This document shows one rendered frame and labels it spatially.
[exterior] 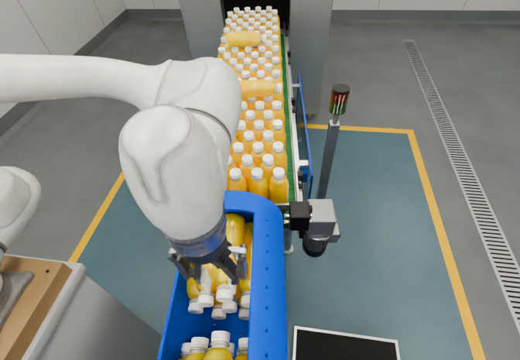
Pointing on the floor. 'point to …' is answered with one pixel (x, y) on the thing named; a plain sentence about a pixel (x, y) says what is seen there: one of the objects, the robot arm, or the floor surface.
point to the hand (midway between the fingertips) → (219, 281)
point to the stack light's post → (327, 159)
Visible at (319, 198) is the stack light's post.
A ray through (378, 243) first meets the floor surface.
